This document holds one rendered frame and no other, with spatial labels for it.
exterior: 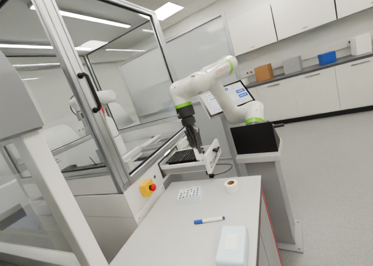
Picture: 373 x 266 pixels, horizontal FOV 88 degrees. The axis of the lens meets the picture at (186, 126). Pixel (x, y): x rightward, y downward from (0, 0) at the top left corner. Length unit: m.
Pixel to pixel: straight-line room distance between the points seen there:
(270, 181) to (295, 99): 2.75
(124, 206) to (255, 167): 0.88
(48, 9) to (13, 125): 0.65
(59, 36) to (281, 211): 1.65
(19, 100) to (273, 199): 1.47
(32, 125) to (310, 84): 3.88
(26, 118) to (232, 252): 0.69
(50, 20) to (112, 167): 0.69
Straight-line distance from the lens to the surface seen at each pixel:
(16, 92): 0.58
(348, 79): 4.09
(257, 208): 0.95
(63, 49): 1.04
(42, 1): 1.11
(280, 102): 4.08
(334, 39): 4.72
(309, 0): 4.37
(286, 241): 1.81
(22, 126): 0.56
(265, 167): 1.43
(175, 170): 1.26
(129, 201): 1.09
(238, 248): 0.76
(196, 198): 1.07
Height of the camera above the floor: 1.36
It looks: 12 degrees down
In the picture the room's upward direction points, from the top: 19 degrees counter-clockwise
